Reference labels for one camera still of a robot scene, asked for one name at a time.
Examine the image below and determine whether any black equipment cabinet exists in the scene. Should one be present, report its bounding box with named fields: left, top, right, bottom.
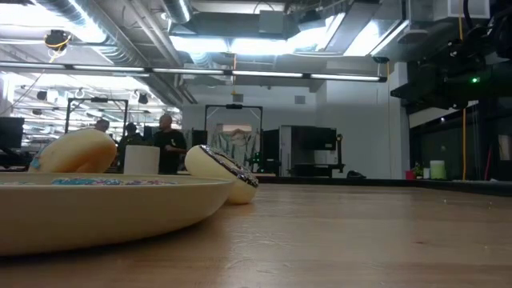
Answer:
left=279, top=124, right=346, bottom=178

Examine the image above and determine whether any small blue sprinkled donut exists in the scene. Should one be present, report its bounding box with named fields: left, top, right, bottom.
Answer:
left=50, top=178, right=121, bottom=186

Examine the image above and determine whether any black ceiling-hung device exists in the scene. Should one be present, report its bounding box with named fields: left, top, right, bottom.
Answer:
left=43, top=30, right=73, bottom=52

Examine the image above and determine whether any white ceiling unit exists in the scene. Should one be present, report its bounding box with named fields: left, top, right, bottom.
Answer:
left=434, top=0, right=491, bottom=21

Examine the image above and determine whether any long overhead light bar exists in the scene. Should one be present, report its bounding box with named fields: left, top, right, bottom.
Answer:
left=0, top=62, right=388, bottom=83

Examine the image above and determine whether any beige round plate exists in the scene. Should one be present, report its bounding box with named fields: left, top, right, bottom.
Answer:
left=0, top=171, right=237, bottom=257

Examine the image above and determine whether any large blue iced donut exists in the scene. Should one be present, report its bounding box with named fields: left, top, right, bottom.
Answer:
left=28, top=127, right=118, bottom=174

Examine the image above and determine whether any large chocolate sprinkled donut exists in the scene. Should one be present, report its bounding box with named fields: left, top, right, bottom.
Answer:
left=184, top=144, right=259, bottom=206

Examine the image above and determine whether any black computer monitor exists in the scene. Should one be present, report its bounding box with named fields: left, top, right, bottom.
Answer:
left=0, top=116, right=26, bottom=150

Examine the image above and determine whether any black aluminium table frame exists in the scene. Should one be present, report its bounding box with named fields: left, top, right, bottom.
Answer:
left=255, top=175, right=512, bottom=197

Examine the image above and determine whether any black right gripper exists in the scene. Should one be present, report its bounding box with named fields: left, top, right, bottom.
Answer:
left=390, top=59, right=481, bottom=111

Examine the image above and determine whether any yellow extension cable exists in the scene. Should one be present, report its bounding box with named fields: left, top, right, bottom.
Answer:
left=458, top=15, right=468, bottom=181

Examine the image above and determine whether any white pot with plant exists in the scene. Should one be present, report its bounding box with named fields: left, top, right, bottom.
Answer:
left=123, top=138, right=161, bottom=175

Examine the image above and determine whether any white plastic container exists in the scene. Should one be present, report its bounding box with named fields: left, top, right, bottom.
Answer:
left=430, top=159, right=446, bottom=180

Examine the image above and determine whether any small dark blue donut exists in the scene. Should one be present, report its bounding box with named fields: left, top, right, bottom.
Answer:
left=119, top=179, right=178, bottom=186

